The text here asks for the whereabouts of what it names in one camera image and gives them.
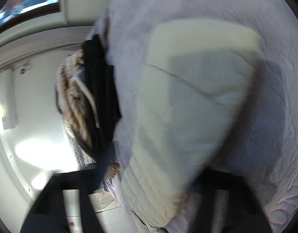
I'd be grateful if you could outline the white drawer cabinet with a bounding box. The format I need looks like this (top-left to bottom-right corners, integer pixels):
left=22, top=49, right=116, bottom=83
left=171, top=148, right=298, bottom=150
left=63, top=189, right=133, bottom=233

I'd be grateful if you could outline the grey pleated curtain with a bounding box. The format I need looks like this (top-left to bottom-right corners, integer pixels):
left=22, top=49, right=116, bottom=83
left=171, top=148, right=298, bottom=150
left=0, top=26, right=92, bottom=71

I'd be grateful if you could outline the cream white puffer jacket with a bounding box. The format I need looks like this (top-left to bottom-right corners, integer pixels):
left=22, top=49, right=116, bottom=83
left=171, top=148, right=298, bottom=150
left=121, top=18, right=260, bottom=232

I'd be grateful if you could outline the black garment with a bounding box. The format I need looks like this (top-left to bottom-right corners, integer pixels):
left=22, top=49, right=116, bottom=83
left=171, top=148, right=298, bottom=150
left=82, top=35, right=122, bottom=160

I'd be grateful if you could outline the lavender fleece bed blanket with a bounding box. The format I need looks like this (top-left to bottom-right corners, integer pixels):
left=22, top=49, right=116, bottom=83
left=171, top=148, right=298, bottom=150
left=91, top=0, right=298, bottom=232

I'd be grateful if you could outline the dark framed window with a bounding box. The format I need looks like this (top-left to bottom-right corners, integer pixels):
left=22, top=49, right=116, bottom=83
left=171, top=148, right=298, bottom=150
left=0, top=0, right=60, bottom=34

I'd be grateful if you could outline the beige striped knit sweater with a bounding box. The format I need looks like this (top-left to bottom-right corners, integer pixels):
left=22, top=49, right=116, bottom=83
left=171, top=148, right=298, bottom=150
left=55, top=50, right=100, bottom=158

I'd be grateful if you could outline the white wall air conditioner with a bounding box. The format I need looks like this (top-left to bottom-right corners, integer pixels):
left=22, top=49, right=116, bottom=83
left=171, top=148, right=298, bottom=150
left=0, top=70, right=18, bottom=130

